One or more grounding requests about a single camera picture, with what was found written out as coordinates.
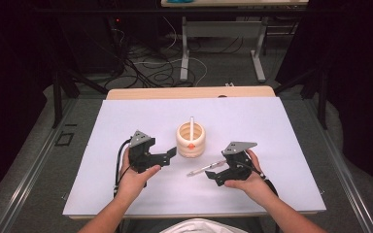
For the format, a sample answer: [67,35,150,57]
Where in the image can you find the white table mat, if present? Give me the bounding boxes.
[62,96,327,217]

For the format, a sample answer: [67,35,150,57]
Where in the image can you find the white floor cable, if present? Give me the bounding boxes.
[131,16,209,87]

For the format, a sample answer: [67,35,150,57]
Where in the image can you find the black equipment with red light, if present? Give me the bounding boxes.
[74,14,127,75]

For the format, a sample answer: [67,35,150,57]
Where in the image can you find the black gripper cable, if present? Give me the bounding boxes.
[113,138,134,198]
[237,160,279,197]

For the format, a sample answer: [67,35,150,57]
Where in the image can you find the person's right hand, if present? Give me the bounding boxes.
[223,149,276,203]

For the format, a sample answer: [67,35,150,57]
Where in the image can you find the person's left hand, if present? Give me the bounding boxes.
[116,148,162,204]

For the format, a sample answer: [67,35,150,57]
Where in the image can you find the aluminium rail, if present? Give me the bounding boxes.
[304,98,373,233]
[0,98,79,233]

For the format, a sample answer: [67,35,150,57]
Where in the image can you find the white background desk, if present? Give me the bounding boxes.
[160,0,310,83]

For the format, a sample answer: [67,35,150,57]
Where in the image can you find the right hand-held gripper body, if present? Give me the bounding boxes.
[218,141,258,187]

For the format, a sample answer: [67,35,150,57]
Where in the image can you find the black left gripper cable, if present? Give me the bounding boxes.
[113,138,134,198]

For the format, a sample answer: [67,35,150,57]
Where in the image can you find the white pen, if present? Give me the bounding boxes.
[188,116,195,143]

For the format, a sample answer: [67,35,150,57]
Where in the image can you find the black metal stand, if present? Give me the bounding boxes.
[51,62,110,129]
[273,62,330,131]

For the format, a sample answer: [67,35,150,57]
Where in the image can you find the clear plastic pen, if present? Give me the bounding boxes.
[186,159,227,178]

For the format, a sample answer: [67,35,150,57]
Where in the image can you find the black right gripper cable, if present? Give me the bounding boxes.
[237,160,279,197]

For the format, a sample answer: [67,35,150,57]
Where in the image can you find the cream ribbed pen holder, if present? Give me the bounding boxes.
[175,120,207,159]

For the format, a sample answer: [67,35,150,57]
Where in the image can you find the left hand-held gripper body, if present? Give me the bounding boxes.
[128,130,171,174]

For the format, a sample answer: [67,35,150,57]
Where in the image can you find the person's white shirt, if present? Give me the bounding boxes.
[159,217,249,233]

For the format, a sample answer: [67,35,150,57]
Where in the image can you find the tangle of black floor cables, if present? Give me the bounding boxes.
[110,16,246,90]

